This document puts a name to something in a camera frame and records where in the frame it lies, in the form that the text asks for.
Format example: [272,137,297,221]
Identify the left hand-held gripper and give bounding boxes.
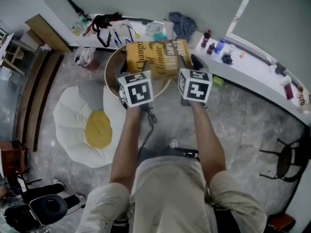
[114,61,156,112]

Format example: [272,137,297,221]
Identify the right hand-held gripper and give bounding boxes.
[176,54,214,109]

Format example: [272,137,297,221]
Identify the yellow book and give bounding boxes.
[125,39,194,80]

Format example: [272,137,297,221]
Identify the white flower-shaped seat cushion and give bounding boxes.
[52,83,129,169]

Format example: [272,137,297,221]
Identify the person's left forearm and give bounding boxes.
[108,105,146,187]

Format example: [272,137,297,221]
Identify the person's right forearm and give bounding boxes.
[191,101,228,188]

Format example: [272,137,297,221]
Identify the round wooden shelf drum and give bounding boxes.
[104,41,172,100]

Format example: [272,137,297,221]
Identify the cola bottle red cap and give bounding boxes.
[201,29,213,49]

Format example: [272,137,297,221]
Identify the blue drink bottle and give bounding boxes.
[214,38,227,55]

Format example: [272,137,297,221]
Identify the small black item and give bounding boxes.
[221,53,234,66]

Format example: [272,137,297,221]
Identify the blue checked cloth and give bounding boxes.
[168,11,198,44]

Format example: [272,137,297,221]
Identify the white paper bag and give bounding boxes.
[163,19,176,41]

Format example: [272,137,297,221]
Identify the teal plastic bag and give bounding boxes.
[152,31,169,43]

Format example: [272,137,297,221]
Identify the white tote bag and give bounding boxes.
[107,20,137,46]

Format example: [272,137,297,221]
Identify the printed plastic bag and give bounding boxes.
[145,20,168,36]

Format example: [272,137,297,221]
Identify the bin with white bag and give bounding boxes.
[73,46,101,73]

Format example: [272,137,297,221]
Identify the white window ledge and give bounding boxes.
[72,13,311,128]

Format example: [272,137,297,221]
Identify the black bag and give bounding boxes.
[91,11,125,49]

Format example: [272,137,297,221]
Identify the yellow drink bottle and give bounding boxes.
[71,23,84,37]

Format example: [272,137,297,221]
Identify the green water bottle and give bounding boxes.
[77,13,90,32]

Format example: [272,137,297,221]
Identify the person's blue jeans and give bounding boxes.
[138,145,200,163]

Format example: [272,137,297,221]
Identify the small black device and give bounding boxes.
[274,62,288,77]

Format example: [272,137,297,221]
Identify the leaning wood board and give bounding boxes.
[25,13,73,54]

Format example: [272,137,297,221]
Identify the red bottle white cap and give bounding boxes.
[281,75,295,101]

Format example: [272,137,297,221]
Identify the wooden step platform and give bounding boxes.
[13,49,64,153]

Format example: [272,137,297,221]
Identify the light wooden table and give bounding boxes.
[0,32,26,75]

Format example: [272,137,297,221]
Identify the person's beige shirt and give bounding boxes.
[76,155,268,233]

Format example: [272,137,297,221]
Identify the black metal chair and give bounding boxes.
[259,136,310,183]

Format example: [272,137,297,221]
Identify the brown cabinet white top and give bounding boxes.
[0,140,28,177]

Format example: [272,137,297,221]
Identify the black chair white seat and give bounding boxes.
[6,166,42,194]

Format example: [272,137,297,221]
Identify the black round stool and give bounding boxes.
[28,194,69,226]

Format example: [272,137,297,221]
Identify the short blue lanyard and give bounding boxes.
[112,30,122,46]

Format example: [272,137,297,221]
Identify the blue lanyard yellow tag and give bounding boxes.
[121,22,141,45]

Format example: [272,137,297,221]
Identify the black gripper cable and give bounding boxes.
[138,105,159,155]

